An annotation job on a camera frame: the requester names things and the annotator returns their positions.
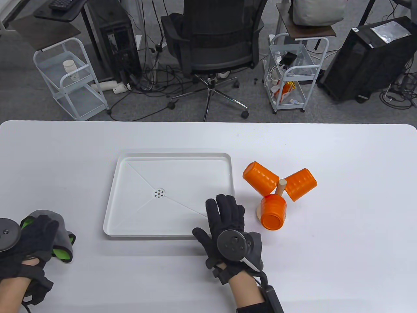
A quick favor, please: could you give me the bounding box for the person's right hand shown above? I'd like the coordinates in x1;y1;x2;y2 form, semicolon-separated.
192;194;264;286

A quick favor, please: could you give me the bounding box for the person's left hand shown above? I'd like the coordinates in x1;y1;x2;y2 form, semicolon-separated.
0;215;61;305

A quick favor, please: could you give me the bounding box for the green hand towel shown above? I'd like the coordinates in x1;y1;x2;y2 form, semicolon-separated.
20;210;76;264

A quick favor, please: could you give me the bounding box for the orange plastic cup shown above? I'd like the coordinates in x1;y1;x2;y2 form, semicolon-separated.
260;194;287;231
242;161;280;196
285;168;318;202

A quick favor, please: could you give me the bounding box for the wooden cup rack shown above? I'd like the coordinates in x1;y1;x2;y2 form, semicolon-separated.
256;178;287;223

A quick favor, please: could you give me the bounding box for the black forearm band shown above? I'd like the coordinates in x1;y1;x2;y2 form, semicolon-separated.
236;302;274;313

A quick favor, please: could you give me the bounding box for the person's left forearm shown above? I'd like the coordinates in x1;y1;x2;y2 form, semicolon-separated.
0;277;31;313

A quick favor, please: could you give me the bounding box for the black forearm sensor box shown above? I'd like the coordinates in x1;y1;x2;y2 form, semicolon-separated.
259;284;284;313

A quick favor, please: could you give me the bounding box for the grey and white left controller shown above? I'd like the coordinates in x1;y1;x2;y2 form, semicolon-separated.
0;218;22;252

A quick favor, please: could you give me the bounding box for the grey and white controller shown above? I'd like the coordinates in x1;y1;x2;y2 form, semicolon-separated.
0;218;22;252
217;230;264;272

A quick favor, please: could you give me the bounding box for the grey and white right controller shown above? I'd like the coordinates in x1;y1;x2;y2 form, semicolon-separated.
217;230;264;272

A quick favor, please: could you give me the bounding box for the white plastic tray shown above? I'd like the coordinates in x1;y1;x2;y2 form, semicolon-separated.
103;153;236;241

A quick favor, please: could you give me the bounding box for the orange snack packet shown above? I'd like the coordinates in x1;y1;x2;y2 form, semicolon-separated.
274;82;296;102

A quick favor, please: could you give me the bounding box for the white rolling cart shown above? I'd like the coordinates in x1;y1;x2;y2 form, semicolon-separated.
263;33;329;114
33;37;112;121

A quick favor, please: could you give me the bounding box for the white tube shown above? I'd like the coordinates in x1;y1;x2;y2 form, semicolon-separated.
91;81;131;95

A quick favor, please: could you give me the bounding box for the black office chair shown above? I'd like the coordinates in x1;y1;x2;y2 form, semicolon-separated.
161;0;267;122

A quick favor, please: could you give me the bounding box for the black computer tower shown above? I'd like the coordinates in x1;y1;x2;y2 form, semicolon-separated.
318;16;417;103
81;0;142;83

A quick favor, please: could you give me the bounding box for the dark wooden side table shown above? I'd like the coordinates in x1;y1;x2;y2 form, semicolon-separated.
276;3;337;41
9;15;82;52

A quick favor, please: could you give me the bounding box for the black keyboard shelf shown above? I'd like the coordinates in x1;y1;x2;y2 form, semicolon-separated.
34;0;88;22

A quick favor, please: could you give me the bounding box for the beige fabric bag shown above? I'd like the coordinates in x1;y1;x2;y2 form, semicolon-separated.
288;0;346;26

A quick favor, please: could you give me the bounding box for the black keyboard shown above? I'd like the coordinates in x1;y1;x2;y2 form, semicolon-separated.
49;0;76;12

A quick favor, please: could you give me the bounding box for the silver foil bag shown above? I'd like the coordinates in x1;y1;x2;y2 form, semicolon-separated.
371;20;411;43

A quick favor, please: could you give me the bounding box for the black desk leg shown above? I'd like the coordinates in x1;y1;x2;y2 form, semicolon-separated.
358;0;380;27

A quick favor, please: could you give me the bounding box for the tangle of black cables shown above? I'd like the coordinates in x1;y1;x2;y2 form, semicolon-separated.
109;49;196;121
380;59;417;110

